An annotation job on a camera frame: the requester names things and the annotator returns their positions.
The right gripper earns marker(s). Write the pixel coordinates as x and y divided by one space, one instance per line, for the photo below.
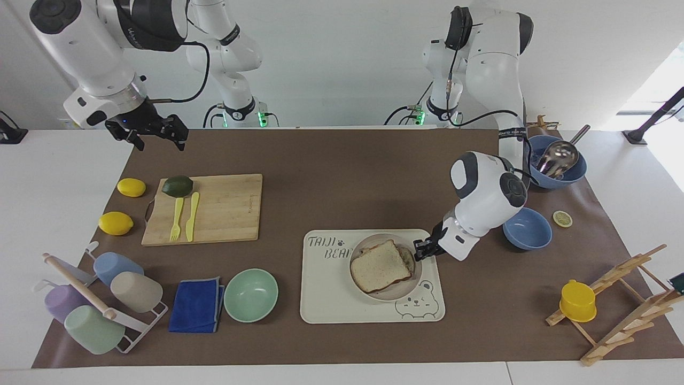
140 118

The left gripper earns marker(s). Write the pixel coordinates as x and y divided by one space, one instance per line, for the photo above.
438 235

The beige round plate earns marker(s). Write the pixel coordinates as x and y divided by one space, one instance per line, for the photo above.
385 295

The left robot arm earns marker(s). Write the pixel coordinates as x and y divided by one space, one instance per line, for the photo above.
491 198

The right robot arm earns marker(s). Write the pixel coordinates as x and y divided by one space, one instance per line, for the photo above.
91 53

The toasted bread slice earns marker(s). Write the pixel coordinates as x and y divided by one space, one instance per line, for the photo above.
410 260
379 266

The yellow lemon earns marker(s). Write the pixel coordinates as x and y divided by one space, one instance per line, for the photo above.
131 187
115 223

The dark green avocado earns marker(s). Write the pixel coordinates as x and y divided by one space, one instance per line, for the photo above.
177 186

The yellow-green plastic fork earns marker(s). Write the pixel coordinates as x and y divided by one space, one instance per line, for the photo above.
176 219

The yellow plastic knife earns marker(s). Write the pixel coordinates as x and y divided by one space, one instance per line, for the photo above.
191 219

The cream bear placemat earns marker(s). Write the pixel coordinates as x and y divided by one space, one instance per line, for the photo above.
326 289

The small blue bowl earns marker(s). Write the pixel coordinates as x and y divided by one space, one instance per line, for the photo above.
526 230

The wooden cutting board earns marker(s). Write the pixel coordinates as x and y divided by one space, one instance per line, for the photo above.
230 208

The blue plastic cup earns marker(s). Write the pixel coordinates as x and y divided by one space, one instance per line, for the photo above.
115 266

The black stand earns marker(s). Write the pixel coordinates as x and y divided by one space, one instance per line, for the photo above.
654 115
10 132

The beige plastic cup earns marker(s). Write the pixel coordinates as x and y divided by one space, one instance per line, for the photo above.
138 291

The yellow plastic cup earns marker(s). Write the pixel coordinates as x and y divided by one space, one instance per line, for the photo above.
578 300

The metal ladle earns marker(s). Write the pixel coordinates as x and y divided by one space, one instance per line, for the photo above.
558 156

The white cup rack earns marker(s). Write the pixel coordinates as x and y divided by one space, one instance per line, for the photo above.
80 286

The large blue bowl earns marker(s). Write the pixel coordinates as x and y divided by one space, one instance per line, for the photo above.
574 170

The small wooden object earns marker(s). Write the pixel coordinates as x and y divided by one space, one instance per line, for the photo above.
545 124

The green bowl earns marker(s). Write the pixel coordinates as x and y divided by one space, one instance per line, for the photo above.
251 295

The blue folded cloth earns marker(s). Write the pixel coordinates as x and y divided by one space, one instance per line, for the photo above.
195 306

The purple plastic cup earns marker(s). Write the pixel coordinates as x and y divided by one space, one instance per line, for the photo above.
63 302

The green plastic cup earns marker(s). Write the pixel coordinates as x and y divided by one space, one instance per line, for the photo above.
92 331

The wooden drying rack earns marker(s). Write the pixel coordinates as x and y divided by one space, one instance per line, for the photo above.
630 315

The dark green object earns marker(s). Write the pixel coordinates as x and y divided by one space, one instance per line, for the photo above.
677 282

